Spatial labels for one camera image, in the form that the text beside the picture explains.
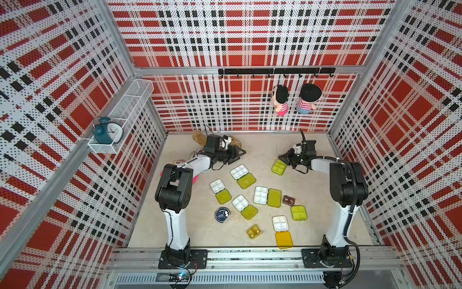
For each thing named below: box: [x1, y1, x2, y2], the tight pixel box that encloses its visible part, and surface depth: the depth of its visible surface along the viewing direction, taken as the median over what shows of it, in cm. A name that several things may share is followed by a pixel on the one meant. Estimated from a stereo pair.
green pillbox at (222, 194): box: [209, 178, 232, 205], surface depth 95 cm
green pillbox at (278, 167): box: [271, 158, 287, 176], surface depth 104 cm
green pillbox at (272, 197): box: [253, 186, 283, 208], surface depth 93 cm
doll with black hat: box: [295, 83, 323, 115], surface depth 100 cm
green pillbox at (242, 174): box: [229, 164, 257, 190], surface depth 101 cm
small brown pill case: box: [282, 195, 296, 207], surface depth 91 cm
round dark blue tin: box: [214, 206, 231, 224], surface depth 87 cm
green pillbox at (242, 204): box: [231, 194, 259, 220], surface depth 90 cm
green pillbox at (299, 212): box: [290, 204, 308, 222], surface depth 87 cm
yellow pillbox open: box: [271, 214, 294, 250], surface depth 82 cm
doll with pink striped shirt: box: [272, 84, 289, 117], surface depth 98 cm
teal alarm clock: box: [92, 115, 124, 145], surface depth 64 cm
